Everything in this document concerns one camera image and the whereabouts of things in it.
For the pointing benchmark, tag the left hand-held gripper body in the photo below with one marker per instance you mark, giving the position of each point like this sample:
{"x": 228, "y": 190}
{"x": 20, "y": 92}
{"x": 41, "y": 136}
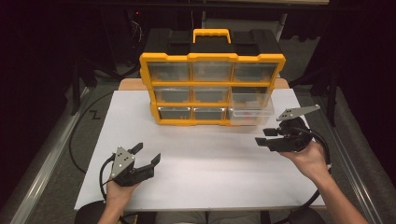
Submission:
{"x": 123, "y": 163}

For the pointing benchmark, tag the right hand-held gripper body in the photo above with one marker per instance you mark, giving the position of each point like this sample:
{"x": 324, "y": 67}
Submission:
{"x": 291, "y": 140}

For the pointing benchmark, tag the clear plastic drawer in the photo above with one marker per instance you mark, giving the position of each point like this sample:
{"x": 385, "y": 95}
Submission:
{"x": 252, "y": 107}

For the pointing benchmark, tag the person's right hand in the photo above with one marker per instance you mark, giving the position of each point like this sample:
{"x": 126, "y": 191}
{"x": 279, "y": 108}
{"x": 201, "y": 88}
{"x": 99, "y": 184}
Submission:
{"x": 311, "y": 161}

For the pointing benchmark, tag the person's left hand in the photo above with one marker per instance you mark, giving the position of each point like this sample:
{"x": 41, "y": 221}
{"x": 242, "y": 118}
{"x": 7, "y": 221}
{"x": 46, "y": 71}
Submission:
{"x": 116, "y": 194}

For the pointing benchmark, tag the dark round object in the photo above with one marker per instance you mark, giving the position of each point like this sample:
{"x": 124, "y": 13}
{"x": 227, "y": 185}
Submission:
{"x": 88, "y": 213}
{"x": 306, "y": 216}

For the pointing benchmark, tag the black metal stand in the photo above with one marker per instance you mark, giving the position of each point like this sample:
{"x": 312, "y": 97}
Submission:
{"x": 75, "y": 84}
{"x": 333, "y": 93}

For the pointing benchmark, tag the person's grey trousers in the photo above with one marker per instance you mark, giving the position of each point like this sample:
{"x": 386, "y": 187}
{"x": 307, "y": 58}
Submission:
{"x": 205, "y": 218}

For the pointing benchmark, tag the set of clear drawers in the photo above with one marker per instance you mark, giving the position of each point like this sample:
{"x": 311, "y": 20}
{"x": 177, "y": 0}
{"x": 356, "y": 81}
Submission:
{"x": 169, "y": 71}

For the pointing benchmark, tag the yellow black drawer organizer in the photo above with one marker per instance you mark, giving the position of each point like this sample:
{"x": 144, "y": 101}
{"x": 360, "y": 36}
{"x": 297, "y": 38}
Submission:
{"x": 211, "y": 57}

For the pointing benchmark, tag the metal floor rail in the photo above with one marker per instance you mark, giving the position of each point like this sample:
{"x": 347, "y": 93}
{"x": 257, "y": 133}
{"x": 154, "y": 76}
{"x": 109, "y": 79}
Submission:
{"x": 46, "y": 174}
{"x": 355, "y": 180}

